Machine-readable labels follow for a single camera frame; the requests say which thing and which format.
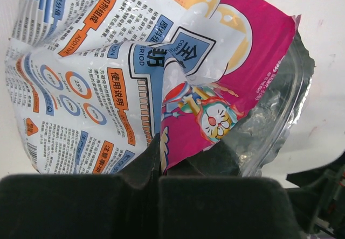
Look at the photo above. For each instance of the cat food bag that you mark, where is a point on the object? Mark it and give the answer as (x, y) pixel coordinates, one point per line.
(215, 84)

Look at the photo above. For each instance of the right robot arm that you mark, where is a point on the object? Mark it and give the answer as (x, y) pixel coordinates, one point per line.
(318, 200)

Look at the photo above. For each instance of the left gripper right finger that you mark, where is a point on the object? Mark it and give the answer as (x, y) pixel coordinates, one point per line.
(205, 197)

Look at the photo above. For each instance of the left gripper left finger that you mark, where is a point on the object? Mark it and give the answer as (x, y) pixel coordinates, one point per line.
(121, 205)

